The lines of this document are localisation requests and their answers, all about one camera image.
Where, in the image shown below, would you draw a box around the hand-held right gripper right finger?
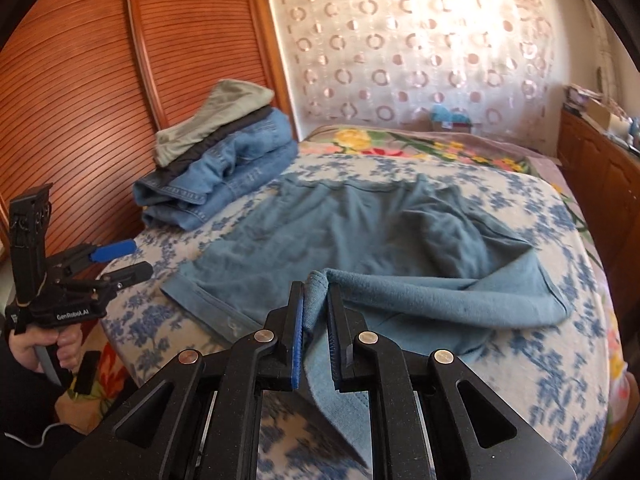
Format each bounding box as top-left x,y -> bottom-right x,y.
326,282 -> 576,480

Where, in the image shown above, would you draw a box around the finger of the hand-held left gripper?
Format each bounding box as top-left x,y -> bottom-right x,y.
65,261 -> 154,293
55,241 -> 137,273

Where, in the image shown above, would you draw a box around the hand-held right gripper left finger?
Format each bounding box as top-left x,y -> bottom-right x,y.
50,281 -> 306,480

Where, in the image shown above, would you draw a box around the teal blue shirt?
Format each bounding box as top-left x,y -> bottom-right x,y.
161,174 -> 573,466

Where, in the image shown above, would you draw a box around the dark folded pants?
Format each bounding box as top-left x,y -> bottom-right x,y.
157,105 -> 273,177

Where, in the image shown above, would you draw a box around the olive green folded pants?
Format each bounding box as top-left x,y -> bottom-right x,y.
154,80 -> 275,167

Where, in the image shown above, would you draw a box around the person's left hand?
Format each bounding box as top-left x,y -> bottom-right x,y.
9,329 -> 85,376

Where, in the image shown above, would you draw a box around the blue folded jeans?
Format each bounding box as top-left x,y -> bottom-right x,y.
132,110 -> 296,206
141,140 -> 299,231

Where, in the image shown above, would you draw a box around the wooden louvered wardrobe door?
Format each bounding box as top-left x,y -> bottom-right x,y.
125,0 -> 301,143
0,0 -> 168,266

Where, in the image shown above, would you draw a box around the person's dark clothing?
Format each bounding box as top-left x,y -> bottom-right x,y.
0,330 -> 141,480

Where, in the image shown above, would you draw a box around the colourful floral bed blanket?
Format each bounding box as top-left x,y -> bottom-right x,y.
55,125 -> 636,431

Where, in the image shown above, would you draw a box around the blue floral white cloth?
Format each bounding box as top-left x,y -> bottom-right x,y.
97,152 -> 616,480

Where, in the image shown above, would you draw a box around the small blue object by curtain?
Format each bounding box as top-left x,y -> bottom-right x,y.
429,105 -> 473,133

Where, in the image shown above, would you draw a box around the sheer curtain with circles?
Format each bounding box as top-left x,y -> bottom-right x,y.
265,0 -> 603,157

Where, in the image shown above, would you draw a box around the wooden cabinet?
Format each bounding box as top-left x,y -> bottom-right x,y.
555,107 -> 640,271

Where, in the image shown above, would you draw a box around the stack of papers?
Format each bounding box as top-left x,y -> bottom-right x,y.
562,85 -> 601,111

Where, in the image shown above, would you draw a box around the beige cardboard box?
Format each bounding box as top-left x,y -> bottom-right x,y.
585,99 -> 623,131

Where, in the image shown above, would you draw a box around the white cable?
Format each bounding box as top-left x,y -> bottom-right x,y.
2,422 -> 66,448

